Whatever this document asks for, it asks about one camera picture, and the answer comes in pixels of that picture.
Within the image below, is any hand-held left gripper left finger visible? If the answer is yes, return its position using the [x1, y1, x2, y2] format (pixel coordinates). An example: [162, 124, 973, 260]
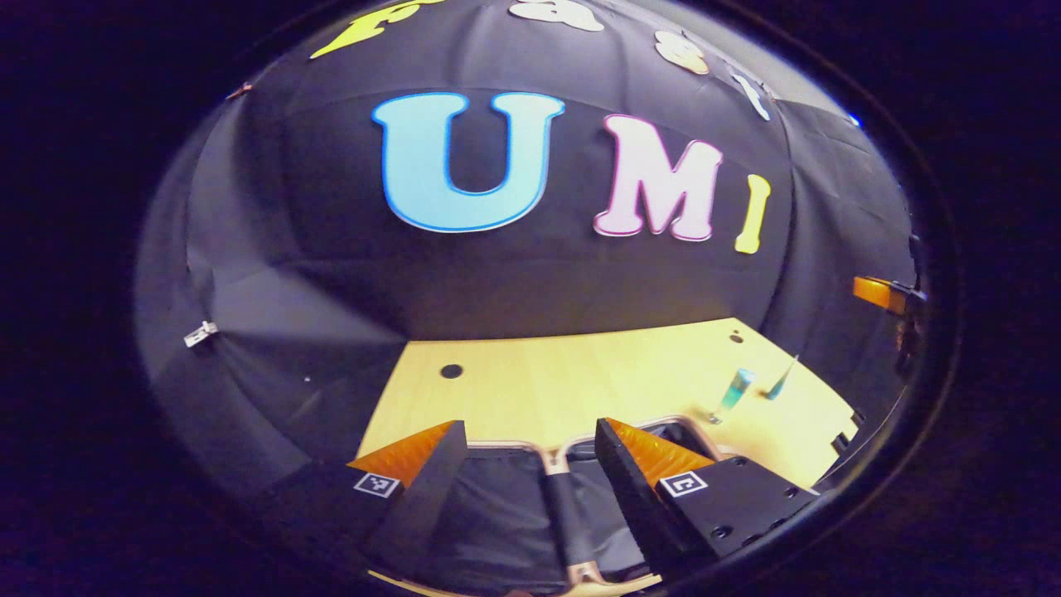
[249, 420, 467, 581]

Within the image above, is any blue clear skin care bottle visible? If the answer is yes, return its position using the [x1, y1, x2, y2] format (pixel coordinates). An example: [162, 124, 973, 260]
[709, 367, 756, 425]

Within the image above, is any blue skin care tube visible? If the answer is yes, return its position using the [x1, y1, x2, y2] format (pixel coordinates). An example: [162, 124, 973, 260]
[764, 355, 801, 402]

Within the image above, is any black backdrop cloth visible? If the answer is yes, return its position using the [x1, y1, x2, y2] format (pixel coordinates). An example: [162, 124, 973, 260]
[137, 0, 921, 498]

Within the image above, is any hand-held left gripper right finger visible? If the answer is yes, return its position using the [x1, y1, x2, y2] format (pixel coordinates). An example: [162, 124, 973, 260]
[593, 418, 821, 579]

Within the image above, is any pink suitcase with black lining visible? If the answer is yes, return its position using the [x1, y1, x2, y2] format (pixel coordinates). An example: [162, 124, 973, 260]
[365, 415, 734, 597]

